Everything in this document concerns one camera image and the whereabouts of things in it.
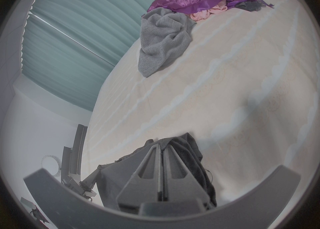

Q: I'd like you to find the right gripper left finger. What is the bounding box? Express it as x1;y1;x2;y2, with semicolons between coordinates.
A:
117;144;163;212

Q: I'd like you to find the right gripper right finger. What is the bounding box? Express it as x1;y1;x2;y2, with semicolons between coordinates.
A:
162;145;209;209

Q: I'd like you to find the black T-shirt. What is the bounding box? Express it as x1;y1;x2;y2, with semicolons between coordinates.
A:
96;133;217;210

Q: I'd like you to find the dark chest of drawers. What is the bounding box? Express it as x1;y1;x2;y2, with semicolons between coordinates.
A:
61;124;88;176

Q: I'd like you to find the bed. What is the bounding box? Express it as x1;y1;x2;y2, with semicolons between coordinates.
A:
81;0;320;206

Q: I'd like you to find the blue-green curtain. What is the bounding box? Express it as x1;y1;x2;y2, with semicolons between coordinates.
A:
29;0;198;70
21;14;116;111

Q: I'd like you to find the grey garment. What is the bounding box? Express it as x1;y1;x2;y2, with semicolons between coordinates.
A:
137;7;198;78

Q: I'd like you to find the pink garment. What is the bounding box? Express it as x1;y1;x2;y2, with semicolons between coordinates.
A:
190;4;228;22

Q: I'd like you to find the small black garment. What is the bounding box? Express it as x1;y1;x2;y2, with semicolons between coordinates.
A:
235;1;268;12

